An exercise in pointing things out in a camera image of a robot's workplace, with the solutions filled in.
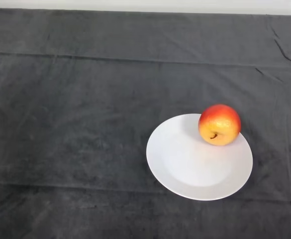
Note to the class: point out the red yellow apple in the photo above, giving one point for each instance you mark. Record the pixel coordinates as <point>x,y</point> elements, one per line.
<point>220,124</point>

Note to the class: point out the white round plate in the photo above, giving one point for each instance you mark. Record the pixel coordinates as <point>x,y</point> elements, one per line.
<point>197,171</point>

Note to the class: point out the black table cloth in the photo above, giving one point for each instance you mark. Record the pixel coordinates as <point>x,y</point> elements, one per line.
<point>85,99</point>

